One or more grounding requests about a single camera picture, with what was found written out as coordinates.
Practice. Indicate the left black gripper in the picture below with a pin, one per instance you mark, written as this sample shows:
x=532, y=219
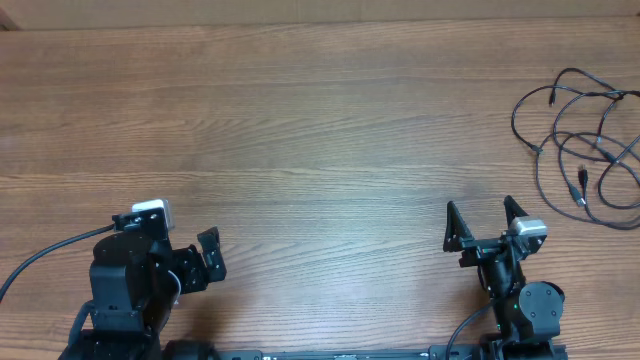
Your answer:
x=196, y=276

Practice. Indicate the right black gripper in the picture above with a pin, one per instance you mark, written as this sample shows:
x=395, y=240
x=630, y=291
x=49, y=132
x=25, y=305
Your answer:
x=458, y=238

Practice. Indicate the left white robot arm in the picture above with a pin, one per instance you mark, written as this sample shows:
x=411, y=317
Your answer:
x=135, y=282

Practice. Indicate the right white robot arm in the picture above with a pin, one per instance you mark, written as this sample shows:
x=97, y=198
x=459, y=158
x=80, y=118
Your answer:
x=527, y=314

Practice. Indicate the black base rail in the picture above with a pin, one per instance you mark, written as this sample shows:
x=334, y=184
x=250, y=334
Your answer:
x=350, y=354

